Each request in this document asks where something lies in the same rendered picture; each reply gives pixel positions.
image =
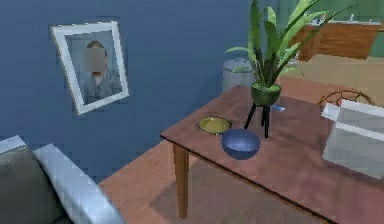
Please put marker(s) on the yellow plate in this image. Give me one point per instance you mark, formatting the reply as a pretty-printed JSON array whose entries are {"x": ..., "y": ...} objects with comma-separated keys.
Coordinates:
[{"x": 214, "y": 125}]

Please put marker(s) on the grey round bin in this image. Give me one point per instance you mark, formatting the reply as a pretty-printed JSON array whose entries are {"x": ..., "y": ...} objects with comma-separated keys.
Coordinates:
[{"x": 236, "y": 75}]

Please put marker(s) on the blue bowl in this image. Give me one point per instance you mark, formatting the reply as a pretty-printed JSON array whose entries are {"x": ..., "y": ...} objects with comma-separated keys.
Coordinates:
[{"x": 240, "y": 144}]

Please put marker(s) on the small blue pen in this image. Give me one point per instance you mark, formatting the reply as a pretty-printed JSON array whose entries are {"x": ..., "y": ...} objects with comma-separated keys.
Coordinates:
[{"x": 278, "y": 107}]

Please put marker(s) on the green house plant in pot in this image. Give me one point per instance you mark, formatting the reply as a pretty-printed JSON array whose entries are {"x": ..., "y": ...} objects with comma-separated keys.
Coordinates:
[{"x": 268, "y": 66}]

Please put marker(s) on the white framed portrait picture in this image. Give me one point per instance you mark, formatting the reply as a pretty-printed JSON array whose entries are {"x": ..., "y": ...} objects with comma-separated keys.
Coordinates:
[{"x": 96, "y": 66}]

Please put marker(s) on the brown wooden table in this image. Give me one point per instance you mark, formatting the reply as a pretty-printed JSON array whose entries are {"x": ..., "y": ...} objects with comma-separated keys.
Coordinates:
[{"x": 293, "y": 160}]

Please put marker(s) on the brown wooden kitchen counter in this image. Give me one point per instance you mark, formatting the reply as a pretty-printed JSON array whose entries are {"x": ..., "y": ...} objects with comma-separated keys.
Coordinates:
[{"x": 336, "y": 39}]

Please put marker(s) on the white translucent box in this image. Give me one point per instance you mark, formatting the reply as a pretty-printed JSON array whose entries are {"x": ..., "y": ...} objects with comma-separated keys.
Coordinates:
[{"x": 355, "y": 140}]

